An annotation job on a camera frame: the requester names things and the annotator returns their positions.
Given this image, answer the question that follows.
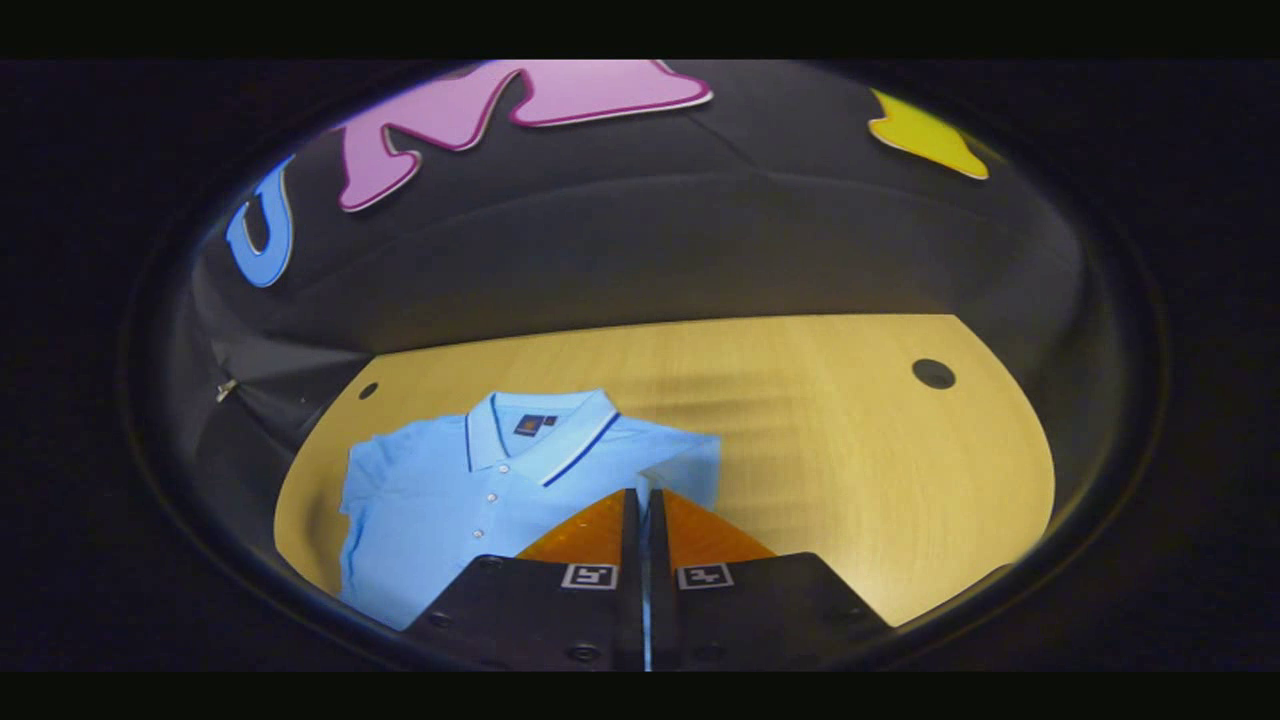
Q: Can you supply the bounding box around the light blue polo T-shirt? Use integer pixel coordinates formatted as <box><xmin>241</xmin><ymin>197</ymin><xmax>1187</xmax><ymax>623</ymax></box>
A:
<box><xmin>338</xmin><ymin>388</ymin><xmax>723</xmax><ymax>633</ymax></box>

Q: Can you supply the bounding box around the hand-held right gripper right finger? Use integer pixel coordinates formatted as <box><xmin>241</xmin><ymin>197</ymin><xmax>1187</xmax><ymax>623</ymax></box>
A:
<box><xmin>648</xmin><ymin>488</ymin><xmax>893</xmax><ymax>671</ymax></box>

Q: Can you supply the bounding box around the black backdrop cloth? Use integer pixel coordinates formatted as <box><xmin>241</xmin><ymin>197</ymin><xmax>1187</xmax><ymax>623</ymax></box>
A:
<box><xmin>165</xmin><ymin>60</ymin><xmax>1106</xmax><ymax>501</ymax></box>

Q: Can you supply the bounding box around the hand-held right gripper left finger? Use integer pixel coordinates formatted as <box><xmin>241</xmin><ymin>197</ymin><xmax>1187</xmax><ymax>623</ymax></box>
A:
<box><xmin>405</xmin><ymin>488</ymin><xmax>646</xmax><ymax>671</ymax></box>

